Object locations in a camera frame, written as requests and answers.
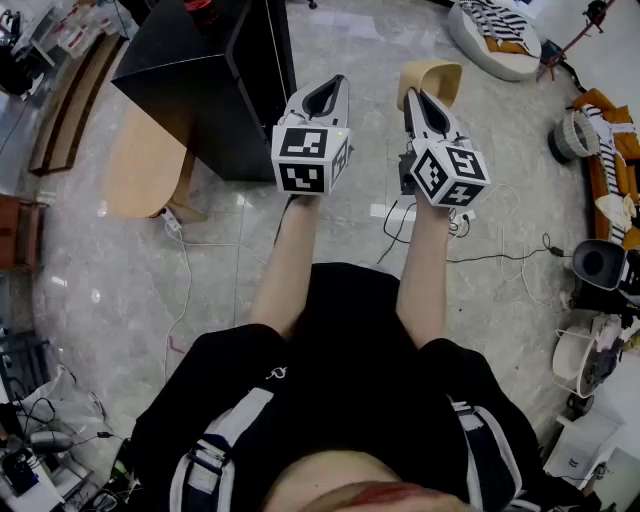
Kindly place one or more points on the light wooden table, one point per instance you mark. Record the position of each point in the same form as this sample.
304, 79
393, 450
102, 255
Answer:
142, 170

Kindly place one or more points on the white power strip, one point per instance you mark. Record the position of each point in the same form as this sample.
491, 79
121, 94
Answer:
462, 220
171, 219

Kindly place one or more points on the grey ribbed basket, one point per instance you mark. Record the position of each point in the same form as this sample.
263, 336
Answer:
572, 137

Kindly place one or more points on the person's left forearm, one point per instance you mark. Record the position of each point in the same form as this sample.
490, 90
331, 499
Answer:
287, 260

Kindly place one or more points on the beige wooden stool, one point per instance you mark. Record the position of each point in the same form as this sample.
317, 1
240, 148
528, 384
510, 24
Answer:
435, 80

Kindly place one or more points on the black glossy panel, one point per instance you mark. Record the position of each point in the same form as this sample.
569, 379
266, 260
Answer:
210, 85

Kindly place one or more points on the striped cloth on sofa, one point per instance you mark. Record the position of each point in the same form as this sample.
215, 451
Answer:
612, 145

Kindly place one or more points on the brown wooden boards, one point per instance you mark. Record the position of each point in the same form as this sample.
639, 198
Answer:
70, 110

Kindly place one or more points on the person's black shirt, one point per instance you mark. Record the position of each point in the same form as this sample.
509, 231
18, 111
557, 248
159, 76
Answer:
350, 380

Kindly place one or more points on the clear plastic bag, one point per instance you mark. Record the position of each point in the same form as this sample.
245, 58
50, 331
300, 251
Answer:
55, 400

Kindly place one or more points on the red plastic item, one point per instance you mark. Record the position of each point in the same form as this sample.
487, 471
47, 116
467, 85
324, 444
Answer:
200, 11

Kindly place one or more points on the person's right forearm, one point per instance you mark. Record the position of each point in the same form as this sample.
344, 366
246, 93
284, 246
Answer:
422, 270

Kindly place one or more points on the white bean bag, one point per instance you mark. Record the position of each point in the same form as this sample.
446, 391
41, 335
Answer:
505, 62

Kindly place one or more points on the brown wooden cabinet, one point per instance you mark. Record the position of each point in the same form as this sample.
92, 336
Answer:
20, 232

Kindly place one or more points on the orange sofa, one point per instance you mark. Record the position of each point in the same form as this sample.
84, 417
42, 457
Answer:
600, 175

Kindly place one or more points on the black round bin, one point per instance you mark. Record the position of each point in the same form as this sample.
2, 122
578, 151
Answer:
597, 262

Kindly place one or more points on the white cabinet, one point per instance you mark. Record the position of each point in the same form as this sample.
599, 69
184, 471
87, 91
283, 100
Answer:
585, 445

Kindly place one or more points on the striped cloth on bean bag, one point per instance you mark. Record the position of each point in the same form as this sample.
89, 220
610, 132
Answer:
492, 20

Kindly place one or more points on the red and white packets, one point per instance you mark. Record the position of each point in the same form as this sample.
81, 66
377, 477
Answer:
82, 30

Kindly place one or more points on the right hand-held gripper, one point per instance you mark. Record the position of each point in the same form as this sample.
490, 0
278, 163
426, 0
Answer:
450, 172

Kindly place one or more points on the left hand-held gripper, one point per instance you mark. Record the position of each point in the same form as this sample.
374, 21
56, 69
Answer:
305, 160

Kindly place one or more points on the red metal stand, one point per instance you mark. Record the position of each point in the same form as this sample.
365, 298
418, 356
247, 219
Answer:
575, 37

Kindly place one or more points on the person's face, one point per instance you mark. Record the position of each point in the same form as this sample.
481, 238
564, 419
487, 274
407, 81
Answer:
360, 487

